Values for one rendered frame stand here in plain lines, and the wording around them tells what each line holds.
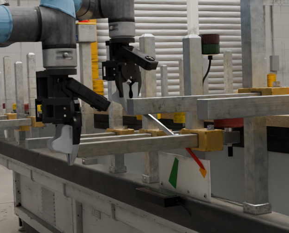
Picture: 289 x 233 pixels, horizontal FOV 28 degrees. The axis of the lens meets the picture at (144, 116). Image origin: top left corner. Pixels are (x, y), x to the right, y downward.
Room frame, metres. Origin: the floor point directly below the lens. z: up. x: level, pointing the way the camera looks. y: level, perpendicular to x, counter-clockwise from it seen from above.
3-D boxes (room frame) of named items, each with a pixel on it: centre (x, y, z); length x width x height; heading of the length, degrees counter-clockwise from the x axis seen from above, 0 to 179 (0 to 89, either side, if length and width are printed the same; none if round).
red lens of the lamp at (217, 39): (1.49, -0.17, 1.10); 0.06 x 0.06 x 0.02
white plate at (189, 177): (1.48, -0.09, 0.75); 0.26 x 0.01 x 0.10; 26
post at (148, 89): (1.69, -0.02, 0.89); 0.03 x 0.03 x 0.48; 26
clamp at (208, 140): (1.45, -0.14, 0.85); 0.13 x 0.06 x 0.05; 26
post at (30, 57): (2.81, 0.54, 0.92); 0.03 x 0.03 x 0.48; 26
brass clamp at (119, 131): (1.90, 0.09, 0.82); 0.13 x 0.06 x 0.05; 26
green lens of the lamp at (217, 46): (1.49, -0.17, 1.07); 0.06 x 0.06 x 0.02
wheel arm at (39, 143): (1.84, 0.16, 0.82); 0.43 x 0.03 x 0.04; 116
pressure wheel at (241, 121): (1.47, -0.22, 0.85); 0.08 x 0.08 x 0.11
